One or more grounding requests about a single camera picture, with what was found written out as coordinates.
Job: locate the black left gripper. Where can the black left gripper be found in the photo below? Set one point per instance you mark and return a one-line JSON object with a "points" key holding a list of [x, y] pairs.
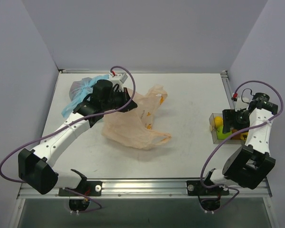
{"points": [[124, 99]]}

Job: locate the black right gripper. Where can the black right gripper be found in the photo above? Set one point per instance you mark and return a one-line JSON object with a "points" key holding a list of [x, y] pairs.
{"points": [[228, 118]]}

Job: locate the yellow fake lemon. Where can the yellow fake lemon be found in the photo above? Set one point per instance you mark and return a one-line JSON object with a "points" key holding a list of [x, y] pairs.
{"points": [[218, 121]]}

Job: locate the brown fake fruit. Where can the brown fake fruit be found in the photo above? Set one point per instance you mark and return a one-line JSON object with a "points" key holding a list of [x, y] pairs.
{"points": [[241, 136]]}

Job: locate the green fake apple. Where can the green fake apple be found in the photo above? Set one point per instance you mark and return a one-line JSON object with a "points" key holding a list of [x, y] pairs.
{"points": [[221, 135]]}

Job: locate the translucent orange plastic bag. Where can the translucent orange plastic bag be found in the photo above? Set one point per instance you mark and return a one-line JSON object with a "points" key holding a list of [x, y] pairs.
{"points": [[135, 128]]}

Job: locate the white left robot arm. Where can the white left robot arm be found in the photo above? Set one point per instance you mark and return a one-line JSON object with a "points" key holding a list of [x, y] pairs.
{"points": [[36, 165]]}

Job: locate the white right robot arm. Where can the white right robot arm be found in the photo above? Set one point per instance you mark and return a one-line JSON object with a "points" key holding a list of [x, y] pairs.
{"points": [[252, 162]]}

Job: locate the blue tied plastic bag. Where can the blue tied plastic bag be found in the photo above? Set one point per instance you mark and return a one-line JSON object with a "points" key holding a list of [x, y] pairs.
{"points": [[79, 90]]}

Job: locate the clear acrylic box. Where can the clear acrylic box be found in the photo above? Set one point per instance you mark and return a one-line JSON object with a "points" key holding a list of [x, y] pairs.
{"points": [[214, 134]]}

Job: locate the gold box knob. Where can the gold box knob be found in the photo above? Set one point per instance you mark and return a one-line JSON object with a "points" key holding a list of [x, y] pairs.
{"points": [[211, 128]]}

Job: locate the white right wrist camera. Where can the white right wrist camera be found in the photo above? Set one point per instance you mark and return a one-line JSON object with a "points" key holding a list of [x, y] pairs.
{"points": [[240, 102]]}

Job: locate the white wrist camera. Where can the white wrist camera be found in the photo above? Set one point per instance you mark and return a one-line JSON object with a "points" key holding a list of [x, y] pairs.
{"points": [[240, 102], [118, 80]]}

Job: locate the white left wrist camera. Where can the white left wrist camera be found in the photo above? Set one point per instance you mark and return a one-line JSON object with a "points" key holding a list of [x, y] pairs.
{"points": [[118, 80]]}

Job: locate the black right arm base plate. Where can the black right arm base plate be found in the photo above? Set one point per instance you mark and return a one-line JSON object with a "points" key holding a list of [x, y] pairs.
{"points": [[197, 188]]}

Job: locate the aluminium front rail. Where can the aluminium front rail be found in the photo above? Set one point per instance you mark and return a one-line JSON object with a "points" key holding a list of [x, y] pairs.
{"points": [[146, 189]]}

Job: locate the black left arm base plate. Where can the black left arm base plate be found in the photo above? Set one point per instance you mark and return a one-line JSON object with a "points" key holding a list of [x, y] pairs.
{"points": [[89, 188]]}

